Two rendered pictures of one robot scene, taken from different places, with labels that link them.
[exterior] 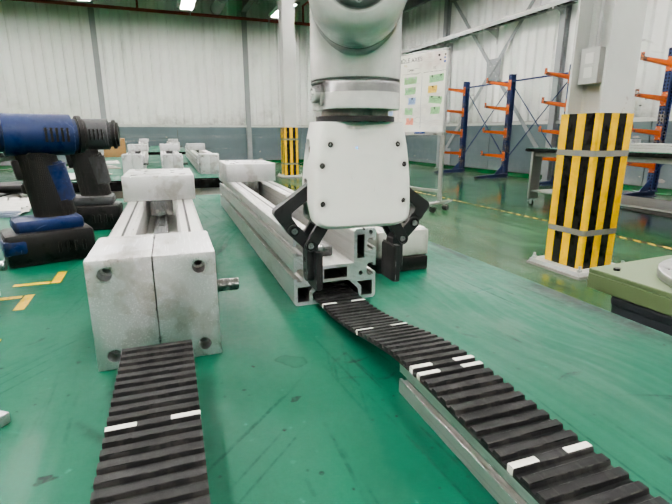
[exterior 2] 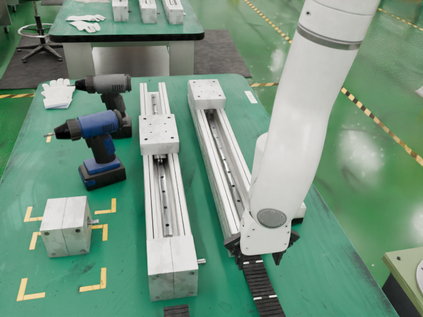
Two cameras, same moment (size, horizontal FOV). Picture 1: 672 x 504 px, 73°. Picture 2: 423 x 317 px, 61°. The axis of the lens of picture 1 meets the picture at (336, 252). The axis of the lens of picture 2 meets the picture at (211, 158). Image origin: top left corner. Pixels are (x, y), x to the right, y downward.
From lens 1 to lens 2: 0.52 m
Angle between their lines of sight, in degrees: 23
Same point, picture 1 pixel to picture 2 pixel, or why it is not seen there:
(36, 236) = (99, 176)
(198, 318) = (189, 287)
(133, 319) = (164, 288)
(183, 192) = (172, 150)
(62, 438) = not seen: outside the picture
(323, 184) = (248, 242)
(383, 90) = not seen: hidden behind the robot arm
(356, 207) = (262, 248)
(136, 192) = (147, 151)
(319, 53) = not seen: hidden behind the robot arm
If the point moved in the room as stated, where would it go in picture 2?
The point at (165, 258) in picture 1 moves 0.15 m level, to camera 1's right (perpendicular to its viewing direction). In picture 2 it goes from (179, 272) to (253, 285)
